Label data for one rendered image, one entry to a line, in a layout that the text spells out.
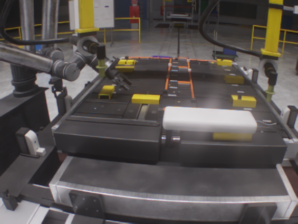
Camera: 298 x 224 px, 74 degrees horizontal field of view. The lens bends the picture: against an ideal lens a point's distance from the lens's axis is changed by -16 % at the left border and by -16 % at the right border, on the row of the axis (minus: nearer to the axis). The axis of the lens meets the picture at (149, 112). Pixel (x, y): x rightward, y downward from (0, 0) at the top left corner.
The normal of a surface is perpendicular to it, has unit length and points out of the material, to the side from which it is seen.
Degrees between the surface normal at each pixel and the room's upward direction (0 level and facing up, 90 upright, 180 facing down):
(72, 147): 90
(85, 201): 90
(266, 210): 90
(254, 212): 90
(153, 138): 0
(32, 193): 0
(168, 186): 0
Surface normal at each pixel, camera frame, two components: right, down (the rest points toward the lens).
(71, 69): 0.77, 0.28
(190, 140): 0.00, -0.90
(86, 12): 0.52, 0.37
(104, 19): 0.00, 0.44
